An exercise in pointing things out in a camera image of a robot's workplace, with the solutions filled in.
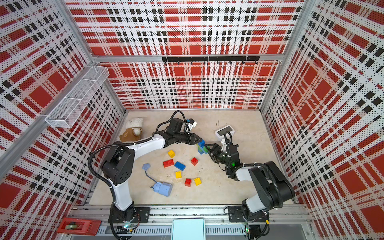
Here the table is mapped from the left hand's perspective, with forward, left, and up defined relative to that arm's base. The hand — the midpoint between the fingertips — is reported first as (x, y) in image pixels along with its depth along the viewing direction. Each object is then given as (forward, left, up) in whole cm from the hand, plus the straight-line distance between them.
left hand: (201, 139), depth 88 cm
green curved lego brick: (-7, -2, 0) cm, 7 cm away
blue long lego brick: (-12, +13, -11) cm, 21 cm away
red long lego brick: (-10, +21, -11) cm, 26 cm away
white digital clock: (+11, -13, -10) cm, 20 cm away
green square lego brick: (-4, +1, -4) cm, 6 cm away
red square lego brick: (-22, +8, -10) cm, 26 cm away
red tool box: (-43, +56, -6) cm, 70 cm away
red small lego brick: (-9, +5, -10) cm, 15 cm away
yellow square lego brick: (-17, +14, -11) cm, 25 cm away
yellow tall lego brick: (-4, +19, -10) cm, 22 cm away
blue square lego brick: (-3, 0, 0) cm, 3 cm away
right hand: (-5, -3, -2) cm, 6 cm away
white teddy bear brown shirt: (+7, +43, 0) cm, 44 cm away
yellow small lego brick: (-21, +2, -12) cm, 24 cm away
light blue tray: (-44, +6, -8) cm, 45 cm away
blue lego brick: (-2, +1, -13) cm, 13 cm away
